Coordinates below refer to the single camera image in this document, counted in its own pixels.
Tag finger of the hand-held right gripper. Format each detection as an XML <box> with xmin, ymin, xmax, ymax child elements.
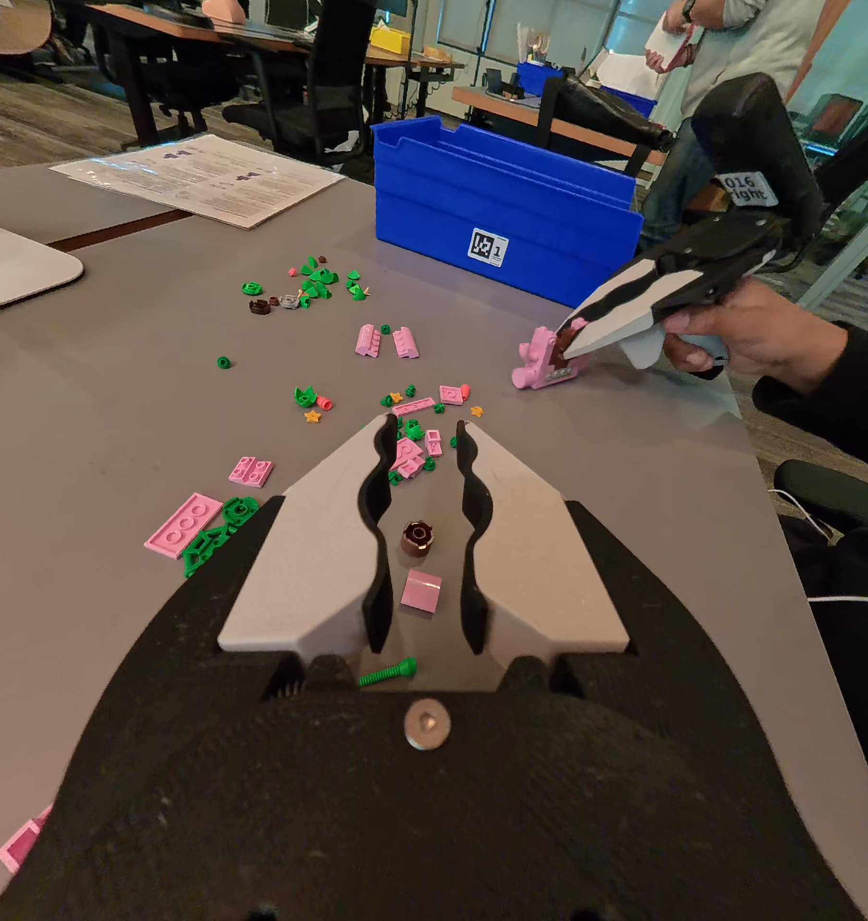
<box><xmin>565</xmin><ymin>258</ymin><xmax>664</xmax><ymax>335</ymax></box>
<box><xmin>562</xmin><ymin>268</ymin><xmax>704</xmax><ymax>359</ymax></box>

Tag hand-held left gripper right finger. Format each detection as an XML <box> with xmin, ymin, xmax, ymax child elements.
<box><xmin>454</xmin><ymin>419</ymin><xmax>631</xmax><ymax>688</ymax></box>

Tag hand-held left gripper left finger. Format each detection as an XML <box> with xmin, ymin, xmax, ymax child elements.
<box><xmin>218</xmin><ymin>412</ymin><xmax>399</xmax><ymax>661</ymax></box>

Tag pink and brown branch assembly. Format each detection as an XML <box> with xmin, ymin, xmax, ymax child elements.
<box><xmin>512</xmin><ymin>320</ymin><xmax>592</xmax><ymax>391</ymax></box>

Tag white book stand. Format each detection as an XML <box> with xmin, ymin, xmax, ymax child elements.
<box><xmin>0</xmin><ymin>216</ymin><xmax>84</xmax><ymax>318</ymax></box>

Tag person's right forearm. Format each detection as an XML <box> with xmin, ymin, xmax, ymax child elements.
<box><xmin>752</xmin><ymin>320</ymin><xmax>868</xmax><ymax>476</ymax></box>

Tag person's right hand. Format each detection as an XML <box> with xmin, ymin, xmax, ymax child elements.
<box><xmin>663</xmin><ymin>277</ymin><xmax>850</xmax><ymax>394</ymax></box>

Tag green rod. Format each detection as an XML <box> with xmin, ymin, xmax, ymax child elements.
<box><xmin>357</xmin><ymin>657</ymin><xmax>418</xmax><ymax>688</ymax></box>

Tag scattered pink bricks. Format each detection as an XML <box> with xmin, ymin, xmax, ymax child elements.
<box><xmin>0</xmin><ymin>385</ymin><xmax>471</xmax><ymax>875</ymax></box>

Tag white desk legs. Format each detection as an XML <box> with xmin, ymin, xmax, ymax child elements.
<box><xmin>794</xmin><ymin>205</ymin><xmax>868</xmax><ymax>312</ymax></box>

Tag black office chair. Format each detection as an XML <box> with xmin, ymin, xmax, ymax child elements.
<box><xmin>538</xmin><ymin>72</ymin><xmax>676</xmax><ymax>177</ymax></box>
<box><xmin>222</xmin><ymin>0</ymin><xmax>377</xmax><ymax>166</ymax></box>

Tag wooden office desk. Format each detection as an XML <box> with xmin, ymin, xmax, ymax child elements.
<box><xmin>82</xmin><ymin>0</ymin><xmax>313</xmax><ymax>145</ymax></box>
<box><xmin>452</xmin><ymin>85</ymin><xmax>669</xmax><ymax>152</ymax></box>

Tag printed paper sheet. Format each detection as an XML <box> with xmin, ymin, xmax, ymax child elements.
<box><xmin>49</xmin><ymin>133</ymin><xmax>346</xmax><ymax>230</ymax></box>

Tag white cable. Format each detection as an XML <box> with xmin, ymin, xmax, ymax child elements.
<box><xmin>768</xmin><ymin>488</ymin><xmax>868</xmax><ymax>604</ymax></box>

